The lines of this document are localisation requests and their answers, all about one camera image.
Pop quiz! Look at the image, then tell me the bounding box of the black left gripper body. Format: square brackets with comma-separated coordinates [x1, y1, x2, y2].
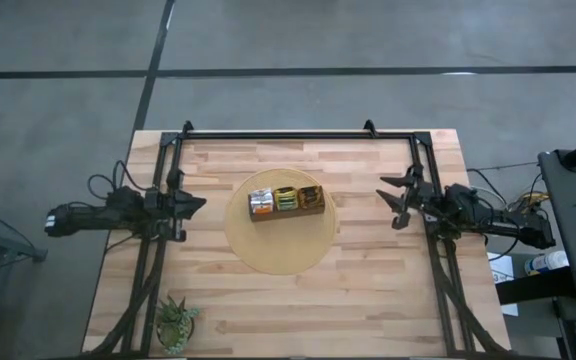
[143, 167, 187, 242]

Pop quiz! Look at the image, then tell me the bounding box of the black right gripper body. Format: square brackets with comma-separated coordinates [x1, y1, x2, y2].
[392, 164, 442, 231]

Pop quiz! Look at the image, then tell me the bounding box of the brown wooden tea box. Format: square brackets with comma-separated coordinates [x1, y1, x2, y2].
[246, 184, 327, 224]

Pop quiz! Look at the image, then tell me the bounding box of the round woven straw placemat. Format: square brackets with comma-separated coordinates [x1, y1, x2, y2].
[223, 168, 339, 276]

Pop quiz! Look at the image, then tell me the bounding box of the white paper sheet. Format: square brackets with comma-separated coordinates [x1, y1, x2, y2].
[486, 251, 520, 318]

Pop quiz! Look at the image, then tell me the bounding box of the small potted green plant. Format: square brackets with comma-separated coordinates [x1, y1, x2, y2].
[153, 294, 202, 355]

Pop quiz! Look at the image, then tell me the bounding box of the black bar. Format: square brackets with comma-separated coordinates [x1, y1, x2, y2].
[495, 267, 576, 306]

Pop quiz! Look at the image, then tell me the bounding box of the white plastic bottle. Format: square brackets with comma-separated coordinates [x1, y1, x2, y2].
[523, 249, 571, 276]

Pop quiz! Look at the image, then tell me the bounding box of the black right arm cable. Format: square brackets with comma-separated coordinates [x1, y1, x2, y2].
[430, 192, 522, 264]

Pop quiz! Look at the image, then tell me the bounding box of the desk cable bundle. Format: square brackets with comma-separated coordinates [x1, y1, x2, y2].
[466, 167, 552, 221]

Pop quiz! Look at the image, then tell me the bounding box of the black aluminium rig frame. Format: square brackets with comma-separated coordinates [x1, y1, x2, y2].
[83, 129, 509, 360]

